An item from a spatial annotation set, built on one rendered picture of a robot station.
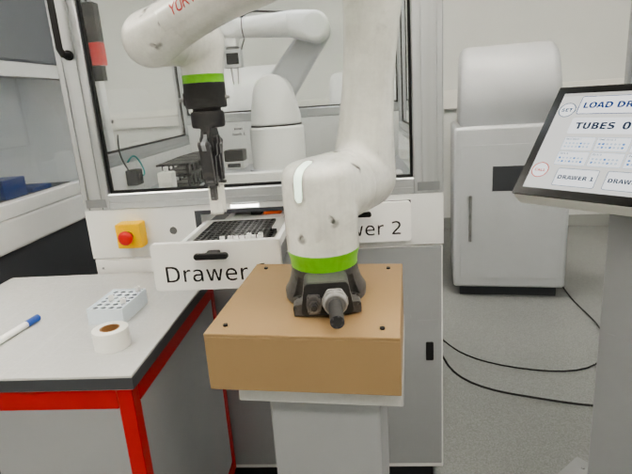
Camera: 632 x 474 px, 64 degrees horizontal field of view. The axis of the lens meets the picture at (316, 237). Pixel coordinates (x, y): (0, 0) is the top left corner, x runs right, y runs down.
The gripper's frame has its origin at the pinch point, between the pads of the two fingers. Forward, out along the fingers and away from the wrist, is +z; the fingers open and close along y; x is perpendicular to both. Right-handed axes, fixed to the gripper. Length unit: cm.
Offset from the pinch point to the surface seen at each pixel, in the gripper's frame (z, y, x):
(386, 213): 10.1, -20.9, 40.3
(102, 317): 22.5, 15.2, -24.7
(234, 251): 9.9, 11.0, 5.5
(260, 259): 11.8, 11.0, 11.0
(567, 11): -74, -326, 202
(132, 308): 22.3, 10.9, -19.7
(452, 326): 99, -136, 80
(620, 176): -1, 5, 88
